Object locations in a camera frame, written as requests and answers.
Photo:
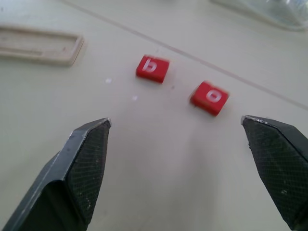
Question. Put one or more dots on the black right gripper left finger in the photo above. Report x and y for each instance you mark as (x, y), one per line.
(72, 173)

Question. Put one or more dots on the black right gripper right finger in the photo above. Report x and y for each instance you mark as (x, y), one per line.
(279, 163)

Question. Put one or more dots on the red letter tile o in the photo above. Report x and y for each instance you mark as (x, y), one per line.
(209, 97)

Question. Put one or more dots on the red letter tile b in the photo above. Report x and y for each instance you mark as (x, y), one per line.
(152, 68)

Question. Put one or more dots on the beige wooden tile rack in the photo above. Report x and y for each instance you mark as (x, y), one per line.
(41, 47)

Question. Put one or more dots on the clear plastic bag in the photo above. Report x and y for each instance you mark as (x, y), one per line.
(272, 12)

